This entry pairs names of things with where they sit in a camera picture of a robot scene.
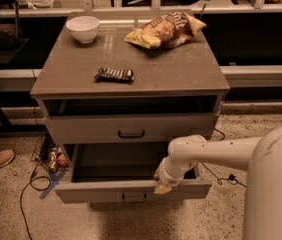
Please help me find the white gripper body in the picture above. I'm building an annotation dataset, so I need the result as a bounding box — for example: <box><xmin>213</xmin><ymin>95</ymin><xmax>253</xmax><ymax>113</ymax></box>
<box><xmin>157</xmin><ymin>157</ymin><xmax>198</xmax><ymax>187</ymax></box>

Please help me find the grey drawer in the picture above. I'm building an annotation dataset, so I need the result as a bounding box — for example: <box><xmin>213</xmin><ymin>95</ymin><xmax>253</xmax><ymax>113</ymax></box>
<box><xmin>45</xmin><ymin>113</ymin><xmax>218</xmax><ymax>144</ymax></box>
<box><xmin>55</xmin><ymin>142</ymin><xmax>212</xmax><ymax>203</ymax></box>

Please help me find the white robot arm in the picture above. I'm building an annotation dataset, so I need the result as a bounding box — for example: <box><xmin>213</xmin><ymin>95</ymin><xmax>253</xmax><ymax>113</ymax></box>
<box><xmin>154</xmin><ymin>127</ymin><xmax>282</xmax><ymax>240</ymax></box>

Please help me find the grey top drawer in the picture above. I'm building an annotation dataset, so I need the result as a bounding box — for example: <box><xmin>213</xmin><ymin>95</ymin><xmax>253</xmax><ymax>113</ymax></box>
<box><xmin>45</xmin><ymin>113</ymin><xmax>218</xmax><ymax>144</ymax></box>

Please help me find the grey drawer cabinet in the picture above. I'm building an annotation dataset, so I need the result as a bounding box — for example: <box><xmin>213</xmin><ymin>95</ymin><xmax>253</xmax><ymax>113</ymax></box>
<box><xmin>29</xmin><ymin>10</ymin><xmax>231</xmax><ymax>205</ymax></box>

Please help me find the blue tape cross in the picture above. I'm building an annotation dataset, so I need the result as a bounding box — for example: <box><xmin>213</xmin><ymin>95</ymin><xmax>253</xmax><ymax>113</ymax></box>
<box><xmin>39</xmin><ymin>171</ymin><xmax>65</xmax><ymax>199</ymax></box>

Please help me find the dark striped candy bar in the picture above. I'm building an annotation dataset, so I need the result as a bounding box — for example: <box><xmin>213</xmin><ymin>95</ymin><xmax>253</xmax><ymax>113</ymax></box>
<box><xmin>94</xmin><ymin>68</ymin><xmax>134</xmax><ymax>83</ymax></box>

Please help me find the yellow brown chip bag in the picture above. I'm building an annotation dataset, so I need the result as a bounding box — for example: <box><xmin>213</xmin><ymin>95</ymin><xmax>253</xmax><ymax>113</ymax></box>
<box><xmin>124</xmin><ymin>12</ymin><xmax>206</xmax><ymax>49</ymax></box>

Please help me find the white bowl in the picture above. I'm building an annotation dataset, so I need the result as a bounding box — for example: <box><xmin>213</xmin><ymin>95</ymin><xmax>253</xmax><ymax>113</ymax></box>
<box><xmin>66</xmin><ymin>16</ymin><xmax>100</xmax><ymax>43</ymax></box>

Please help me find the black cable right floor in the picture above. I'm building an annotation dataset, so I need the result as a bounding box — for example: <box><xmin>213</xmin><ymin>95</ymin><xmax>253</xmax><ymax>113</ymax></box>
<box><xmin>200</xmin><ymin>127</ymin><xmax>247</xmax><ymax>188</ymax></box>

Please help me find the black cable floor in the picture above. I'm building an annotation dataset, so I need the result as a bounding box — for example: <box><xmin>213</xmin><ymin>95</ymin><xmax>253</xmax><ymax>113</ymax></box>
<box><xmin>200</xmin><ymin>127</ymin><xmax>247</xmax><ymax>188</ymax></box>
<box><xmin>19</xmin><ymin>163</ymin><xmax>53</xmax><ymax>240</ymax></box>

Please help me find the wire basket with items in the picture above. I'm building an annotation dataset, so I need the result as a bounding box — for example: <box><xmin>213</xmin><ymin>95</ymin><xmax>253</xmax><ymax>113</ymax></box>
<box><xmin>31</xmin><ymin>130</ymin><xmax>69</xmax><ymax>173</ymax></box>

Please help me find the black cable left floor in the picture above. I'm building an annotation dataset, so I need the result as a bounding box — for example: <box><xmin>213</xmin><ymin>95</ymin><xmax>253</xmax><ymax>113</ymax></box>
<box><xmin>19</xmin><ymin>163</ymin><xmax>53</xmax><ymax>240</ymax></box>

